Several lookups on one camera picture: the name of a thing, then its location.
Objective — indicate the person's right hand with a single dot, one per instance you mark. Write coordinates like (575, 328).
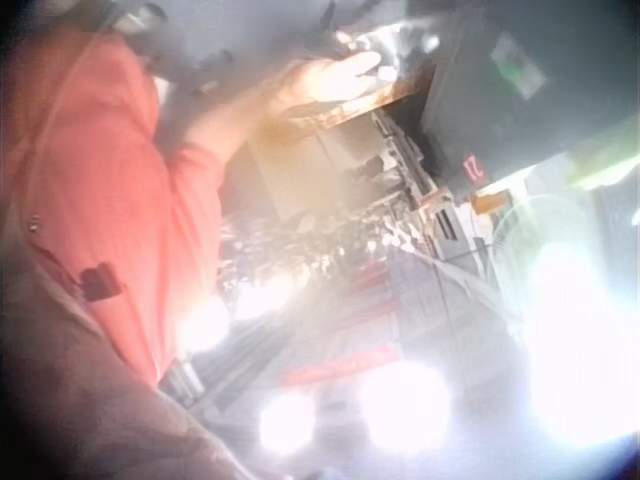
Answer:
(320, 82)

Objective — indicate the person's right fingers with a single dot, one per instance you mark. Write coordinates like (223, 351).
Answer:
(357, 67)

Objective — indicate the brown wooden counter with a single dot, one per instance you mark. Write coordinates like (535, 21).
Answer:
(370, 105)

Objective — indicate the shiny clear plastic bag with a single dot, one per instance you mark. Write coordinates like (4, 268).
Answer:
(395, 47)

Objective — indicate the grey box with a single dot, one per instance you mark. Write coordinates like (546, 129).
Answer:
(305, 170)

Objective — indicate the red tag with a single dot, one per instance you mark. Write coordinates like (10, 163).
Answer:
(474, 167)

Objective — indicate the large dark grey cabinet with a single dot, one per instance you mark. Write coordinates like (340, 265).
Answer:
(525, 90)

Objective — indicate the shelf of small goods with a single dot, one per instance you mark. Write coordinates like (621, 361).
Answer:
(320, 245)

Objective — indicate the red striped rack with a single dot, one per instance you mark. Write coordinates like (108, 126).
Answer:
(345, 325)

